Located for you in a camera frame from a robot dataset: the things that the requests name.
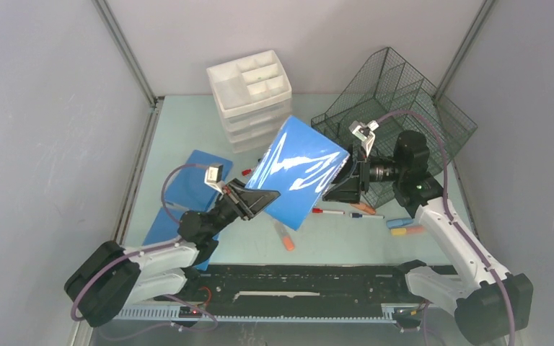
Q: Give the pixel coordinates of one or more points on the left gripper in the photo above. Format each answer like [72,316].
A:
[249,202]

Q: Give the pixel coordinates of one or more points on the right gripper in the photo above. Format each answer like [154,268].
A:
[353,177]

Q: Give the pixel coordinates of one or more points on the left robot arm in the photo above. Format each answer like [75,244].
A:
[113,276]

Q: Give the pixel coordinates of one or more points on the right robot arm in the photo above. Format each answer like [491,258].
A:
[488,301]

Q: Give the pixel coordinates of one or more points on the orange highlighter by basket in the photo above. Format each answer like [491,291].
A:
[364,208]

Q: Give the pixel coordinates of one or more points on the red cap marker bottom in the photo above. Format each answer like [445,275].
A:
[327,211]

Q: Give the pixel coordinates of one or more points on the clear orange highlighter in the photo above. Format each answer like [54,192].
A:
[284,236]

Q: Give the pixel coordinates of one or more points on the blue highlighter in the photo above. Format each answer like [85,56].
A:
[398,223]

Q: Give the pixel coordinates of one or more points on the yellow orange highlighter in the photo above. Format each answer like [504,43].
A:
[408,230]

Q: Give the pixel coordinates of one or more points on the blue cap pen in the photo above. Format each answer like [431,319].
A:
[175,206]

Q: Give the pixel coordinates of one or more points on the white plastic drawer organizer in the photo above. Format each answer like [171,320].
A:
[253,96]

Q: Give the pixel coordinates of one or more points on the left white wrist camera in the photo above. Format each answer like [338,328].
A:
[214,177]

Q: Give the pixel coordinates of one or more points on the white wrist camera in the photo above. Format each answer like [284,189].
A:
[365,133]
[214,177]

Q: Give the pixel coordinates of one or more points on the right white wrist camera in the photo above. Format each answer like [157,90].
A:
[365,133]

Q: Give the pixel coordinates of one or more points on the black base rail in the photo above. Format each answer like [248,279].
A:
[298,291]

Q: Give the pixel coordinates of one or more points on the green wire mesh organizer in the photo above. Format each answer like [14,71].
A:
[388,89]

